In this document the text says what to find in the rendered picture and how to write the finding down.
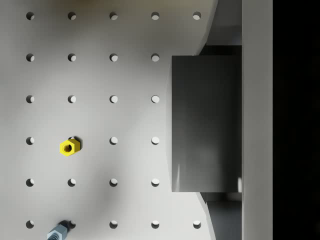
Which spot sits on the grey bolt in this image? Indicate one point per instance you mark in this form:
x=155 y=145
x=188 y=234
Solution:
x=58 y=233

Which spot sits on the yellow hex nut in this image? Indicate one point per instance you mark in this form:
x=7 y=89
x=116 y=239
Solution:
x=67 y=148

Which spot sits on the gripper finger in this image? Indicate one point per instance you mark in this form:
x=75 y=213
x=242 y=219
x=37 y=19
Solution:
x=205 y=157
x=205 y=90

